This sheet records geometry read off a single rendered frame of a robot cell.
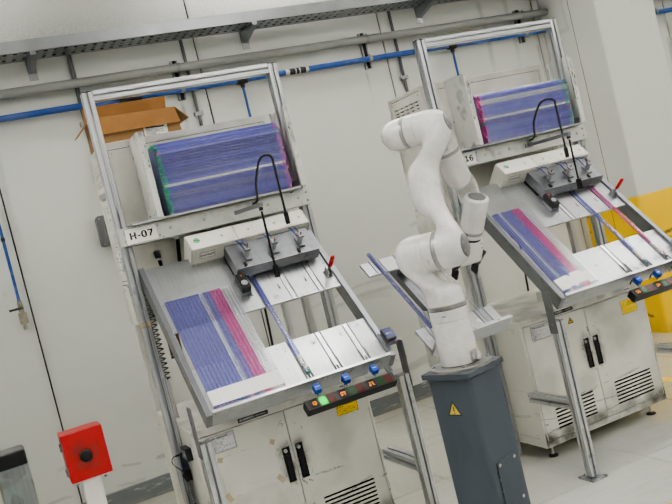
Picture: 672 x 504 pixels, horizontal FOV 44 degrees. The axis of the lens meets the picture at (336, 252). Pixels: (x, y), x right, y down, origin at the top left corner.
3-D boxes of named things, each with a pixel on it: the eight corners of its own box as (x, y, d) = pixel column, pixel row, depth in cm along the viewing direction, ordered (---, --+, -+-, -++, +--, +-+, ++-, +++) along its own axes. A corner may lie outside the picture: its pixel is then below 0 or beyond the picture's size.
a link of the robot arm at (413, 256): (458, 308, 247) (440, 231, 246) (403, 317, 256) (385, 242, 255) (472, 300, 258) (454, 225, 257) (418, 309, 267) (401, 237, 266)
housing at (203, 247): (306, 247, 336) (309, 221, 327) (191, 277, 317) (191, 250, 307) (298, 234, 341) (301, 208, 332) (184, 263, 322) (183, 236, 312)
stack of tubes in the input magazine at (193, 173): (294, 186, 328) (278, 120, 327) (170, 214, 308) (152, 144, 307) (283, 190, 340) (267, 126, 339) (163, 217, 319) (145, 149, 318)
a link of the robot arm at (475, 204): (459, 221, 298) (460, 233, 290) (464, 188, 291) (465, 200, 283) (482, 223, 298) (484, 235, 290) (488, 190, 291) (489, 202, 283)
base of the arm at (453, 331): (504, 355, 256) (490, 297, 255) (467, 374, 243) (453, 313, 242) (455, 358, 270) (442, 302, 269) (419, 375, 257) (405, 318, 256)
